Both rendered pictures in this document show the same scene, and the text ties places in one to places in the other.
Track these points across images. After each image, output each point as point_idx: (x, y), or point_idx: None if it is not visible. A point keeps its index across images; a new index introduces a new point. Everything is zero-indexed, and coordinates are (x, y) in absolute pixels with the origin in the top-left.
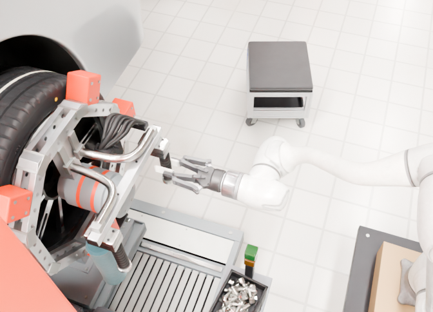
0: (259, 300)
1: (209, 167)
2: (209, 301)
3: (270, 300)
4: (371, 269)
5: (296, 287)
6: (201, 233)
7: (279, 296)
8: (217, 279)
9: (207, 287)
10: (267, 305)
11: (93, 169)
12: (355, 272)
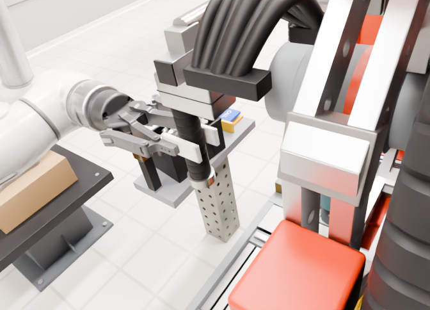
0: (157, 127)
1: (112, 123)
2: (223, 282)
3: (152, 282)
4: (30, 218)
5: (116, 290)
6: None
7: (141, 284)
8: (205, 309)
9: (221, 301)
10: (159, 276)
11: (354, 66)
12: (47, 219)
